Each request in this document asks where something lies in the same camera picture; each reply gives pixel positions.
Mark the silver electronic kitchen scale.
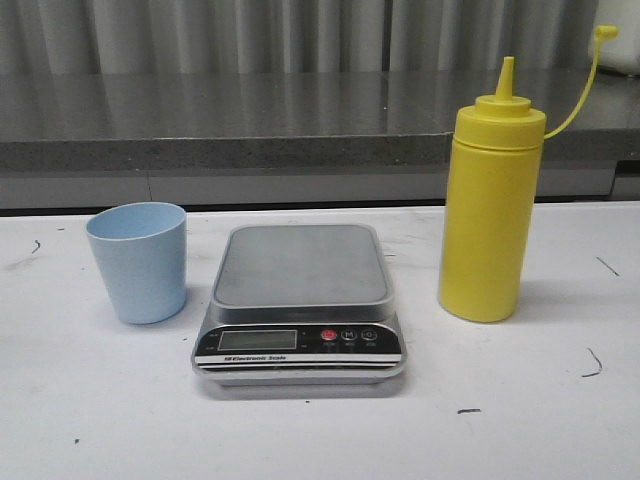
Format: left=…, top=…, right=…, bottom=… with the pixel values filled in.
left=191, top=224, right=407, bottom=398

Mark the white container on counter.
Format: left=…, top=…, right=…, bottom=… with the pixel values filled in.
left=598, top=29, right=639, bottom=76

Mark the yellow squeeze bottle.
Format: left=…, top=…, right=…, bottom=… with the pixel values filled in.
left=438, top=25, right=619, bottom=323

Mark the light blue plastic cup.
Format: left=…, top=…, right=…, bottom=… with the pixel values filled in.
left=86, top=202, right=187, bottom=325

